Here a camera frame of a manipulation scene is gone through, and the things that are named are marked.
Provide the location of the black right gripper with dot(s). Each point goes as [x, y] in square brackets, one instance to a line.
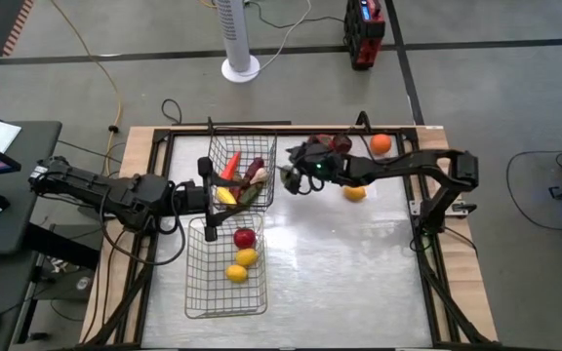
[317, 163]

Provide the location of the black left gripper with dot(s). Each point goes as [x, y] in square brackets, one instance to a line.
[193, 197]

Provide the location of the white garlic bulb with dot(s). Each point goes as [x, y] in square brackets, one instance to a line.
[260, 176]

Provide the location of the green pepper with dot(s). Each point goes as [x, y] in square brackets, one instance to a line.
[250, 194]

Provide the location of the red apple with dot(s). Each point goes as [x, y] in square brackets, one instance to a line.
[244, 238]

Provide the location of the yellow lemon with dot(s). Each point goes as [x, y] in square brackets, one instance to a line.
[247, 257]
[354, 193]
[236, 273]

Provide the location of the orange fruit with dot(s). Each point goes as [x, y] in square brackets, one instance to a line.
[381, 144]

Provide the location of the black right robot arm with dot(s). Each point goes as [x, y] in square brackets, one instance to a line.
[398, 166]

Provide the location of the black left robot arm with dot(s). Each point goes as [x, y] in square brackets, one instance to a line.
[115, 195]

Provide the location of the dark red beetroot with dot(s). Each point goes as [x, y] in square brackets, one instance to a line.
[342, 143]

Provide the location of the wooden table board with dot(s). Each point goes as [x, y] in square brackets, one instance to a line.
[134, 146]

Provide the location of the white tower fan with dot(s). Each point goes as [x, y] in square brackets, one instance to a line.
[236, 34]

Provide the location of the portable power station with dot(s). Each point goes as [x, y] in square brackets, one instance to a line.
[364, 31]

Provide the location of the black side desk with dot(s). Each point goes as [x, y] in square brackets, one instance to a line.
[22, 195]

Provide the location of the black metal table frame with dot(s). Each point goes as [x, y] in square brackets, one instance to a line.
[188, 131]

